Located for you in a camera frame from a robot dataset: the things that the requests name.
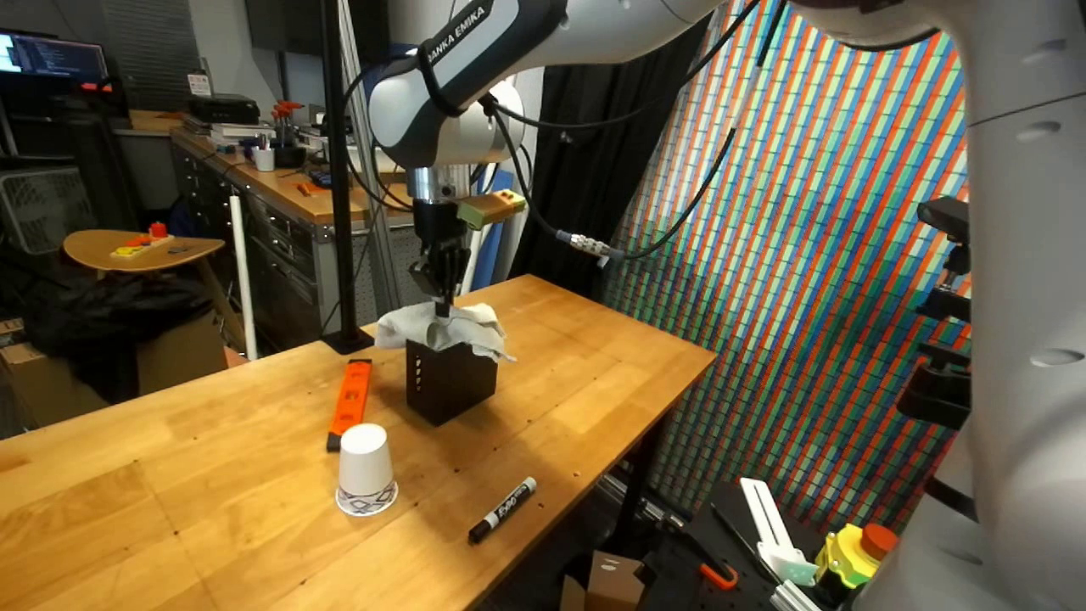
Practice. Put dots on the black camera stand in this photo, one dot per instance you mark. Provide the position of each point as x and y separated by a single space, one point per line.
933 390

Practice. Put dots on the multicoloured patterned panel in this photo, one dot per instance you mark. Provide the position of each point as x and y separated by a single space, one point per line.
793 317

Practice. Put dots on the brown yellow wrist camera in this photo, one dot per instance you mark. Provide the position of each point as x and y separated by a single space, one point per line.
492 209

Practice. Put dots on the black curtain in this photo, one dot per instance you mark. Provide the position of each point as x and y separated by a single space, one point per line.
579 191

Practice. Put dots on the yellow emergency stop button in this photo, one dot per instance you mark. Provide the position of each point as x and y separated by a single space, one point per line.
851 557

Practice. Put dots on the white paper cup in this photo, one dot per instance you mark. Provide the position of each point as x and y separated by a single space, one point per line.
363 471

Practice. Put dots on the short white slanted pole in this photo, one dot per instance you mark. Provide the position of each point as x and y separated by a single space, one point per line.
242 271

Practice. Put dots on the white cloth towel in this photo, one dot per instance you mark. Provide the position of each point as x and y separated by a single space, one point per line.
476 326

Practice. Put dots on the black bag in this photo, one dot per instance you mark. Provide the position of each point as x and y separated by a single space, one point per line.
114 317

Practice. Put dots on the brown cardboard box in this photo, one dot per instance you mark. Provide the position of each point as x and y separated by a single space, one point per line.
613 579

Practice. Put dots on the black vertical pole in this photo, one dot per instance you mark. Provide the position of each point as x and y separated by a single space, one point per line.
338 172

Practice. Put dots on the white metal bracket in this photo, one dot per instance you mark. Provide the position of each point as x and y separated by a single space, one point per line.
766 519

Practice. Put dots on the black camera on stand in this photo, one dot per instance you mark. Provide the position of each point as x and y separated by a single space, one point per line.
943 215

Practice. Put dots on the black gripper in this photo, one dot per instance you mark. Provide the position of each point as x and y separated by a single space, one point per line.
438 231

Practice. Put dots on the large cardboard box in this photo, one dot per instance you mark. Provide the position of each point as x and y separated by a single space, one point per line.
180 352

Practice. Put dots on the black perforated box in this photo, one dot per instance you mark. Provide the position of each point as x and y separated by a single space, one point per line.
452 385

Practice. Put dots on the computer monitor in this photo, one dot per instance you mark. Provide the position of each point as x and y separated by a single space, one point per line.
51 55

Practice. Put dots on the black marker pen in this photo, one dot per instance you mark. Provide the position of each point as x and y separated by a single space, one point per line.
504 510

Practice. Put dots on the small red yellow object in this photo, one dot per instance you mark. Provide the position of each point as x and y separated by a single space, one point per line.
147 239

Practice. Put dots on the orange utility tool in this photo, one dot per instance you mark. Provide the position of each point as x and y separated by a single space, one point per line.
351 402

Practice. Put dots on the wooden top workbench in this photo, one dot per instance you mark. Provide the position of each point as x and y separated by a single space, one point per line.
282 226

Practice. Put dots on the round wooden stool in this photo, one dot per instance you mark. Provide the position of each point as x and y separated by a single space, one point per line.
172 256

